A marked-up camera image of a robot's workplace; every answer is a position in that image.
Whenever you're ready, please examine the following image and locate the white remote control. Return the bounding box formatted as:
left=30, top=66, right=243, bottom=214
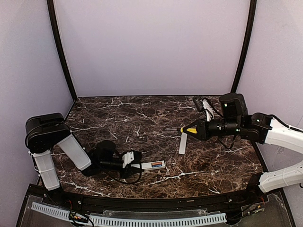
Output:
left=131, top=160, right=166, bottom=171

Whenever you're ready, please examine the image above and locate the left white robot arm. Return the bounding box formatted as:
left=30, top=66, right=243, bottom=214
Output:
left=25, top=113, right=142, bottom=191

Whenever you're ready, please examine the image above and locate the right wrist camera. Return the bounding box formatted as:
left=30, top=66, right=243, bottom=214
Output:
left=193, top=96, right=223, bottom=122

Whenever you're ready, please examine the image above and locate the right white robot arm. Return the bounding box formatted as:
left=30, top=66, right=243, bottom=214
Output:
left=178, top=93, right=303, bottom=194

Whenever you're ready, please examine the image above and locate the yellow handled screwdriver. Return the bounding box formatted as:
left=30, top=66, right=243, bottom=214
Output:
left=166, top=127, right=197, bottom=134

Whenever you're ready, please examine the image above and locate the white slotted cable duct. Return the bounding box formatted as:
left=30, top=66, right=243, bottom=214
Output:
left=31, top=202, right=227, bottom=227

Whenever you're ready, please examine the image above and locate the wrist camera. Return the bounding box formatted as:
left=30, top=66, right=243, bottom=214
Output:
left=193, top=96, right=223, bottom=122
left=122, top=150, right=142, bottom=168

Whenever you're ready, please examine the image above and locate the black frame post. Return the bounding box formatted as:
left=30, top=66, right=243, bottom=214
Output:
left=46, top=0, right=78, bottom=102
left=231, top=0, right=257, bottom=93

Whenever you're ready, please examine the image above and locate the right black frame post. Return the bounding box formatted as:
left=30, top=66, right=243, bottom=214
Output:
left=231, top=0, right=257, bottom=93

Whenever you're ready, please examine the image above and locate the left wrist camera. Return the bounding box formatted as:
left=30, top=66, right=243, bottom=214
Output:
left=122, top=150, right=142, bottom=168

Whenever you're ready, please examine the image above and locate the white battery compartment cover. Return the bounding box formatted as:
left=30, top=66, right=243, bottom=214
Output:
left=178, top=133, right=187, bottom=155

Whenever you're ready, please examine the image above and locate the left black frame post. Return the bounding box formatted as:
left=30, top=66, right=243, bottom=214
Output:
left=46, top=0, right=78, bottom=102

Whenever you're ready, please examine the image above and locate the black front table rail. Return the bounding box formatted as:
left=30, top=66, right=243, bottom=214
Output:
left=56, top=189, right=251, bottom=213

